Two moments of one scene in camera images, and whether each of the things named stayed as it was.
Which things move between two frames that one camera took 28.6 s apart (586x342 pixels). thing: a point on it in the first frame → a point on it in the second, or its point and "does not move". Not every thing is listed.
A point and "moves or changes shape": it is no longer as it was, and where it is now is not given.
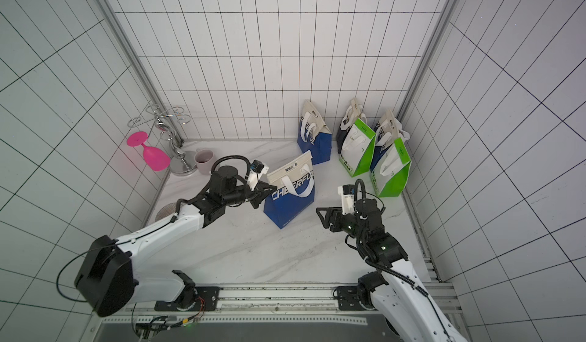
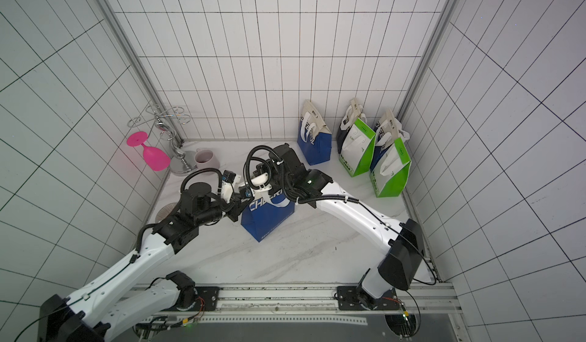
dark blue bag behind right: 387,128 does not move
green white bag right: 391,174 does not move
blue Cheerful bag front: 294,191 moves or changes shape
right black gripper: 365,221 → 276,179
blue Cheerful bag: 313,135 does not move
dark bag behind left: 353,111 does not move
